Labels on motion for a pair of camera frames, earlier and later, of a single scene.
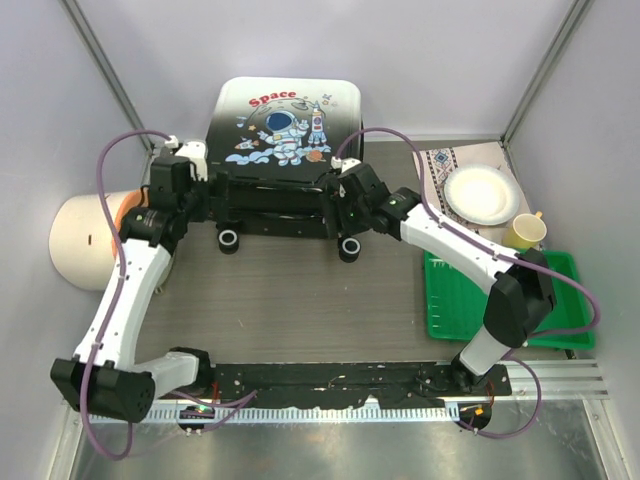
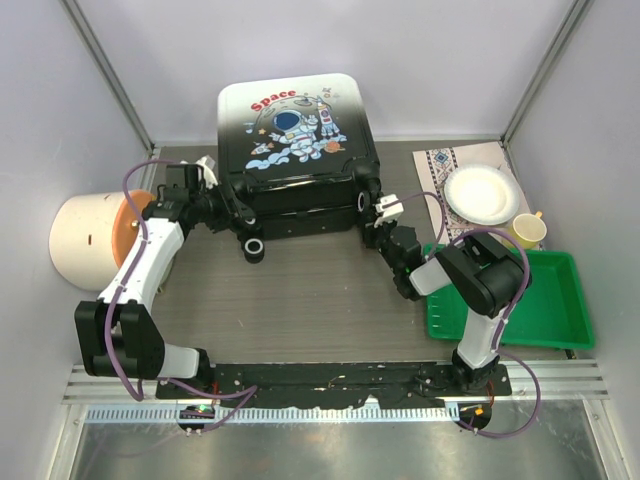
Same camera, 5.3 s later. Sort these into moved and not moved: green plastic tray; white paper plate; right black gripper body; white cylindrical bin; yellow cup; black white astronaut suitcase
Moved: black white astronaut suitcase; right black gripper body
Not moved: white paper plate; yellow cup; green plastic tray; white cylindrical bin
